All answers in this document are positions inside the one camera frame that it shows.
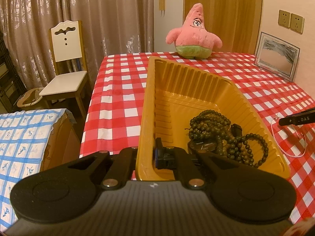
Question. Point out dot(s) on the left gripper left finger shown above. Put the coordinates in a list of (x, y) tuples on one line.
[(121, 169)]

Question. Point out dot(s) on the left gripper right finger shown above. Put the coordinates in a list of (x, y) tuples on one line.
[(181, 163)]

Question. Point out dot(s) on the black wrist watch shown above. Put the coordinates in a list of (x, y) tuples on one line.
[(202, 146)]

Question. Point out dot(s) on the orange plastic tray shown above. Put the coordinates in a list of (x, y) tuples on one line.
[(174, 94)]

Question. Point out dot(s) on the long brown bead strand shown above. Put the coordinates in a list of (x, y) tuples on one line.
[(239, 149)]

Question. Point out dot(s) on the person's right hand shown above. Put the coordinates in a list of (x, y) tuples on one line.
[(303, 228)]

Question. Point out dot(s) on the red white checkered tablecloth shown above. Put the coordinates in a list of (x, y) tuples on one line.
[(115, 110)]

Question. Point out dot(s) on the framed sand picture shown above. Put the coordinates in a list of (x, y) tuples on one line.
[(277, 56)]

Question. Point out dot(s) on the blue white checkered cloth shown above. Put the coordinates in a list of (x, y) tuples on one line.
[(33, 141)]

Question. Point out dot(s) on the beige foot basin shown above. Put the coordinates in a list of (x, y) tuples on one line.
[(32, 100)]

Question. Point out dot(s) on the pink starfish plush toy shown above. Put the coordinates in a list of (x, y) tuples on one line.
[(192, 40)]

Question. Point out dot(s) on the wooden door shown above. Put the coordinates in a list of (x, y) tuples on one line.
[(236, 22)]

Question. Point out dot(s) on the white wooden chair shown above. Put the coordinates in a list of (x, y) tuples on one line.
[(72, 77)]

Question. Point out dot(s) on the grey patterned curtain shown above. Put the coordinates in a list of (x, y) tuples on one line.
[(108, 27)]

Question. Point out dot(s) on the double wall socket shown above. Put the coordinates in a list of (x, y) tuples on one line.
[(291, 21)]

